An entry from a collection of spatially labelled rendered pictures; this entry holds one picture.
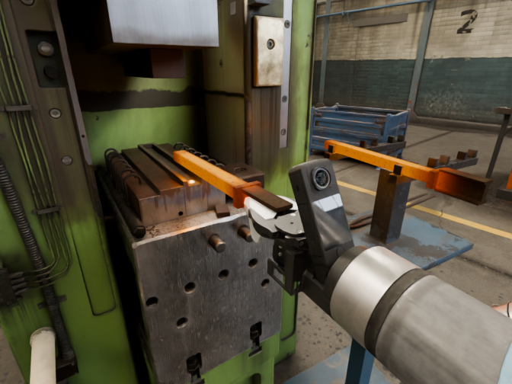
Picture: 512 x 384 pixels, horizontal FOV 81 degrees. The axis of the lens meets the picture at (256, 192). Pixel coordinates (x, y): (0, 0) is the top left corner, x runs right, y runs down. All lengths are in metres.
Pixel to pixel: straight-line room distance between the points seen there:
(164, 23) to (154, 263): 0.46
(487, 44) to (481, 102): 1.11
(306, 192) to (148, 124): 0.88
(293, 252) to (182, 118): 0.89
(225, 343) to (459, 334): 0.72
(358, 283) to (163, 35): 0.53
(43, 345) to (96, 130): 0.61
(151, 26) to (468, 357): 0.62
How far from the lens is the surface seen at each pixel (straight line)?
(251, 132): 0.90
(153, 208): 0.68
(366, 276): 0.29
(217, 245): 0.66
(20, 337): 0.97
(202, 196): 0.71
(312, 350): 1.62
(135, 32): 0.63
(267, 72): 0.89
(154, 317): 0.75
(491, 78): 8.04
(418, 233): 1.04
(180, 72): 0.75
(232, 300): 0.83
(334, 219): 0.33
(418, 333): 0.27
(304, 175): 0.31
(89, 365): 1.07
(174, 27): 0.65
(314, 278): 0.37
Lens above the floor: 1.23
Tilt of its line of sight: 22 degrees down
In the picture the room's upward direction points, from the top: straight up
